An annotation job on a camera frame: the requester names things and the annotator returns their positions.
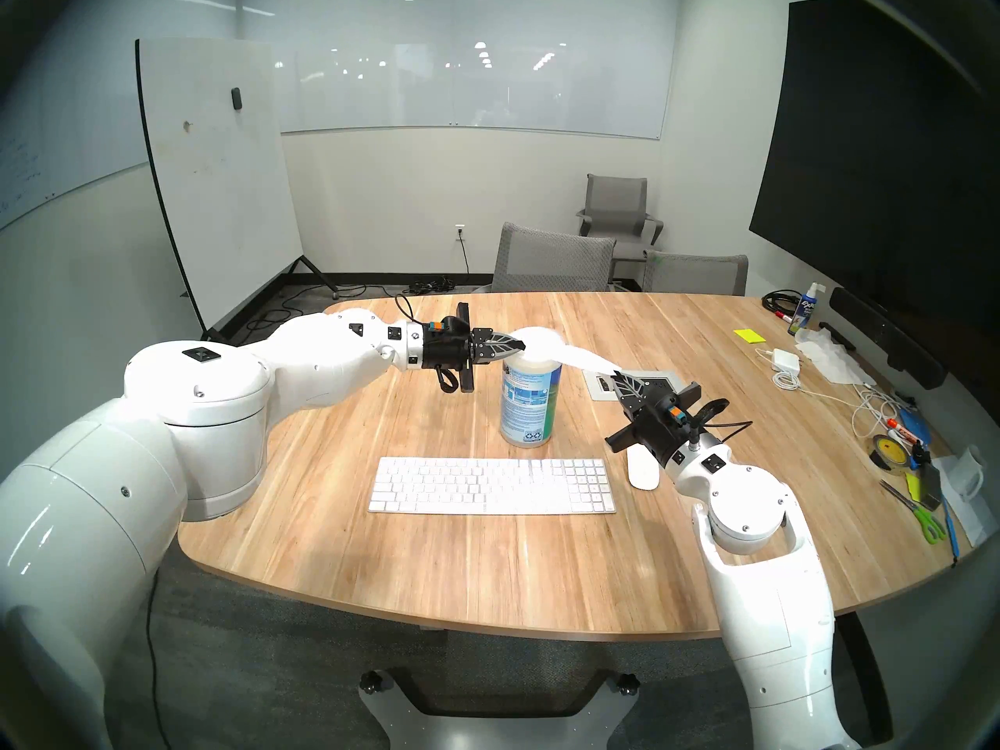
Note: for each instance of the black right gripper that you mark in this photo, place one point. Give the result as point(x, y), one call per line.
point(648, 428)

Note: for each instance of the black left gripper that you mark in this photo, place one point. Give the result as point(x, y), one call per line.
point(441, 350)

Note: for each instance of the white disinfecting wipe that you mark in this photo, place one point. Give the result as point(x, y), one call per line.
point(578, 355)

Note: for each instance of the disinfecting wipes canister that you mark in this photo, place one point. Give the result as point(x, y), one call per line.
point(531, 412)

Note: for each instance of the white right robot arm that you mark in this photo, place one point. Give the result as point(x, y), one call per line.
point(766, 600)

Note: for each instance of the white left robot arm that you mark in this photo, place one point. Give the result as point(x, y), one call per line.
point(195, 412)

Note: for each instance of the grey table power outlet box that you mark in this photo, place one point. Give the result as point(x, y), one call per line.
point(594, 389)

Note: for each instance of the white computer mouse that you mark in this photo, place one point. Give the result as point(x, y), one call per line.
point(642, 475)

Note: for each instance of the grey mesh office chair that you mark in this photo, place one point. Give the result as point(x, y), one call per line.
point(551, 260)
point(695, 276)

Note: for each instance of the yellow sticky note pad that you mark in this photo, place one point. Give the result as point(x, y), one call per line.
point(749, 335)

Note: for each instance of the white keyboard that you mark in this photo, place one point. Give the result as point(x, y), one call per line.
point(469, 487)

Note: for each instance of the white power adapter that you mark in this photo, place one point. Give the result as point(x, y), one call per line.
point(785, 360)

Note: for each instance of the grey office chair with armrests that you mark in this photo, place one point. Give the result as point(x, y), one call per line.
point(617, 201)

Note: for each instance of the whiteboard cleaner spray bottle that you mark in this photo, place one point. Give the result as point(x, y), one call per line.
point(805, 315)

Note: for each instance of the crumpled white tissue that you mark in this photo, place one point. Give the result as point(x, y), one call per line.
point(832, 358)

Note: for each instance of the black video sound bar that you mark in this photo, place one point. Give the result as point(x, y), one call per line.
point(883, 334)

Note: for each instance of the black yellow tape roll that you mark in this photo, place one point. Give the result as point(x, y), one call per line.
point(891, 453)

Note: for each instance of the white marker with red cap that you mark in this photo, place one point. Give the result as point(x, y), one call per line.
point(902, 430)

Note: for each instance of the blue packet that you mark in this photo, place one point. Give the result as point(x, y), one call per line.
point(916, 428)

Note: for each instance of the black felt eraser block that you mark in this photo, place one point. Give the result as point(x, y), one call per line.
point(930, 484)

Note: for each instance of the mobile whiteboard on stand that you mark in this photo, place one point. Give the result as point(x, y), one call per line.
point(219, 186)

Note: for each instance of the white mug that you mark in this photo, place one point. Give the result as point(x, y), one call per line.
point(967, 471)

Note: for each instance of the blue pen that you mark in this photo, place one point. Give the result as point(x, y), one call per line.
point(950, 530)

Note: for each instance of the white paper sheet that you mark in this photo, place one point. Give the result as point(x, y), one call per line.
point(973, 518)

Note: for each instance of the black table leg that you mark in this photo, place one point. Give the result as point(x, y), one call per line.
point(879, 678)

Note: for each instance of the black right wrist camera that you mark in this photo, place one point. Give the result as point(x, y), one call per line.
point(676, 420)

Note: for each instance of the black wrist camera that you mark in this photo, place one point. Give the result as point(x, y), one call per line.
point(449, 326)
point(676, 420)

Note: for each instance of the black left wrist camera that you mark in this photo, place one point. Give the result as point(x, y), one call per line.
point(449, 326)

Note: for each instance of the large glass wall board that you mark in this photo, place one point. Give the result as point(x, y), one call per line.
point(484, 92)

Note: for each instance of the large black wall screen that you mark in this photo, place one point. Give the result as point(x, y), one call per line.
point(875, 170)

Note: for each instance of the side wall whiteboard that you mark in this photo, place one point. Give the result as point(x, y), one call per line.
point(47, 155)

